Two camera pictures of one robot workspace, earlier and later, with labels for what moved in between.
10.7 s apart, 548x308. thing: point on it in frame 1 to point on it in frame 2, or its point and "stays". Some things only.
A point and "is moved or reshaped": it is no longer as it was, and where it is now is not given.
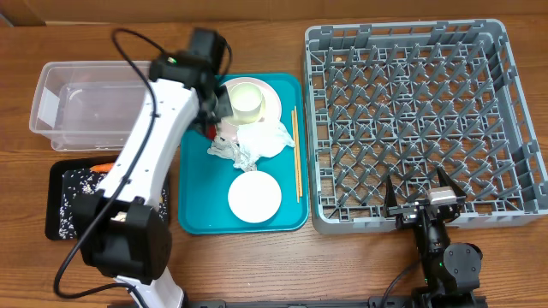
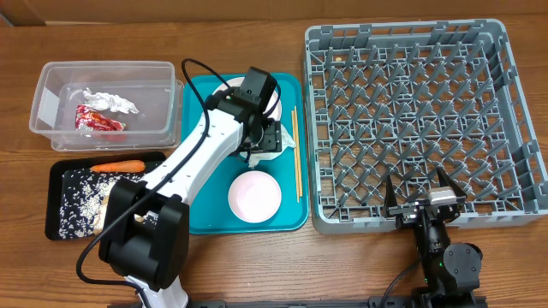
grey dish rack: x=408 y=98 stays
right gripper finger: x=445 y=180 stays
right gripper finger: x=390 y=199 stays
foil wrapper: x=225 y=145 is moved or reshaped
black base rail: x=372 y=302 stays
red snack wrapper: x=211 y=132 is moved or reshaped
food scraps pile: x=77 y=183 stays
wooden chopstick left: x=294 y=155 stays
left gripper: x=222 y=108 to x=271 y=139
